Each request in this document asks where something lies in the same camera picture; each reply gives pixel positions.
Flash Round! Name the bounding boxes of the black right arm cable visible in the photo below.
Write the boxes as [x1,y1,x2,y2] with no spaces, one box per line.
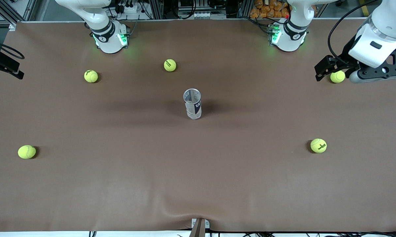
[0,37,25,60]

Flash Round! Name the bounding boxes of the grey table edge bracket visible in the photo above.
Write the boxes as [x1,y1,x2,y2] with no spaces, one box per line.
[189,218,210,237]

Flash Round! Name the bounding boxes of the white blue tennis ball can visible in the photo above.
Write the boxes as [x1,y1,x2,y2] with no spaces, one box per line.
[183,88,202,120]

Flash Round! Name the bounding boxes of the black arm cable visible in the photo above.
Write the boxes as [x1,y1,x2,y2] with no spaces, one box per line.
[0,37,25,60]
[327,0,381,66]

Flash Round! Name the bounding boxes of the white power strip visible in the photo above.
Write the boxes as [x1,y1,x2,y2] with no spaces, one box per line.
[114,0,146,15]

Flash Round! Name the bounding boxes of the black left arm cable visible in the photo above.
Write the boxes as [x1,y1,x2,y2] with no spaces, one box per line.
[327,0,381,66]

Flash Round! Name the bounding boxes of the brown table mat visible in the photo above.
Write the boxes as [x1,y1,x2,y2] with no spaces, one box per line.
[0,18,396,232]

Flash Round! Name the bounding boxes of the white terminal block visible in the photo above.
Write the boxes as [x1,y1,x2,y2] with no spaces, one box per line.
[192,12,227,20]

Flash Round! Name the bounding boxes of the orange packaged goods pile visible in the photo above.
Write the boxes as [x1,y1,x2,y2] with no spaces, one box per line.
[250,0,290,19]

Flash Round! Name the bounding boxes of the aluminium frame structure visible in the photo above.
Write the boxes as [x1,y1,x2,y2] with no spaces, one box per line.
[0,0,396,31]

